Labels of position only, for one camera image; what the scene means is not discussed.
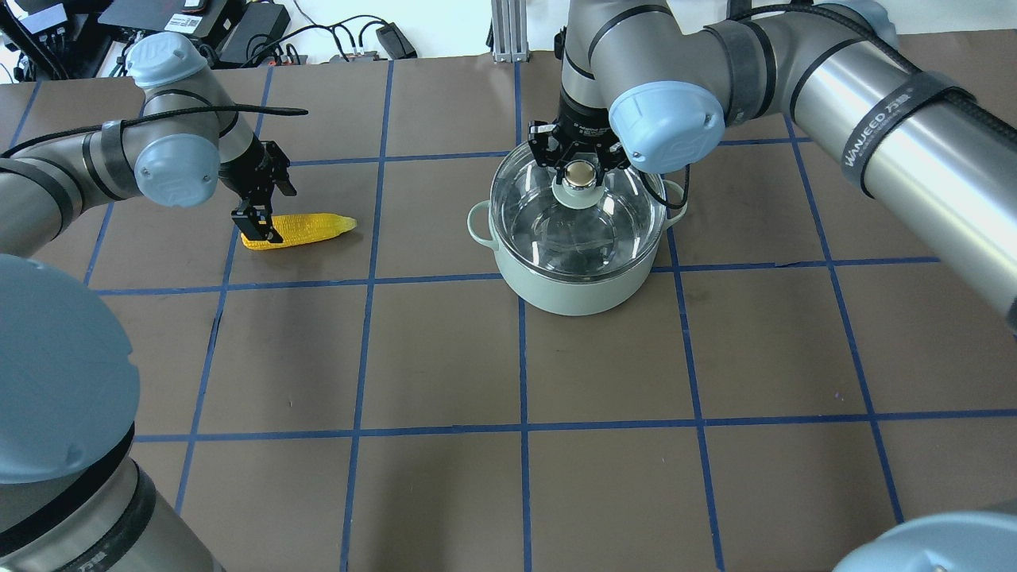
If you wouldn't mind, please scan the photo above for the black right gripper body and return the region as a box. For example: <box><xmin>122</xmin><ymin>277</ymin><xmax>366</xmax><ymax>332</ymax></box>
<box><xmin>528</xmin><ymin>94</ymin><xmax>624</xmax><ymax>167</ymax></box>

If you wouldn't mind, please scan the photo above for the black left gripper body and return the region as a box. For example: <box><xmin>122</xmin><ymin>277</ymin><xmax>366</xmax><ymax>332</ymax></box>
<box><xmin>221</xmin><ymin>140</ymin><xmax>297</xmax><ymax>214</ymax></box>

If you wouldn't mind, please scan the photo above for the yellow corn cob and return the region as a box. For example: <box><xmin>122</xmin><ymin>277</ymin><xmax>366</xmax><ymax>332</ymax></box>
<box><xmin>240</xmin><ymin>213</ymin><xmax>358</xmax><ymax>251</ymax></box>

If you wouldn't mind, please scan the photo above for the glass pot lid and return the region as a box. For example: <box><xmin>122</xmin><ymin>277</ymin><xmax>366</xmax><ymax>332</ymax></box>
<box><xmin>489</xmin><ymin>144</ymin><xmax>675</xmax><ymax>284</ymax></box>

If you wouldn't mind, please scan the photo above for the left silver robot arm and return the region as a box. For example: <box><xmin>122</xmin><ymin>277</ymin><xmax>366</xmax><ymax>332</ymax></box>
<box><xmin>2</xmin><ymin>32</ymin><xmax>303</xmax><ymax>571</ymax></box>

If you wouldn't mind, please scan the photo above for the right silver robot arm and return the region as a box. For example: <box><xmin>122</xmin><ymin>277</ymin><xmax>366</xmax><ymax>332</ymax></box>
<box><xmin>531</xmin><ymin>1</ymin><xmax>1015</xmax><ymax>328</ymax></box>

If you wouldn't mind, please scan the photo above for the pale green cooking pot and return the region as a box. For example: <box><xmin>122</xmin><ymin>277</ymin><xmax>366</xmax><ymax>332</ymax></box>
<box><xmin>467</xmin><ymin>144</ymin><xmax>687</xmax><ymax>316</ymax></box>

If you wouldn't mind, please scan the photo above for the large black power brick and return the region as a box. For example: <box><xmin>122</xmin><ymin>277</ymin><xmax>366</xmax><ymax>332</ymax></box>
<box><xmin>217</xmin><ymin>2</ymin><xmax>291</xmax><ymax>69</ymax></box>

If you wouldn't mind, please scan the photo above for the red black power strip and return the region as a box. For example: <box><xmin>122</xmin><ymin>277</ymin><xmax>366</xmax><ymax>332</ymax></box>
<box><xmin>258</xmin><ymin>44</ymin><xmax>385</xmax><ymax>68</ymax></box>

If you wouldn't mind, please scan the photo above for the black power adapter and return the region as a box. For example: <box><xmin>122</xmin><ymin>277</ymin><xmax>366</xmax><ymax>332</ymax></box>
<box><xmin>375</xmin><ymin>22</ymin><xmax>418</xmax><ymax>60</ymax></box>

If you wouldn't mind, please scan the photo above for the aluminium frame post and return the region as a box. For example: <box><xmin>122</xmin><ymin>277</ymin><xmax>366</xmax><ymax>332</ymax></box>
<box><xmin>489</xmin><ymin>0</ymin><xmax>530</xmax><ymax>63</ymax></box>

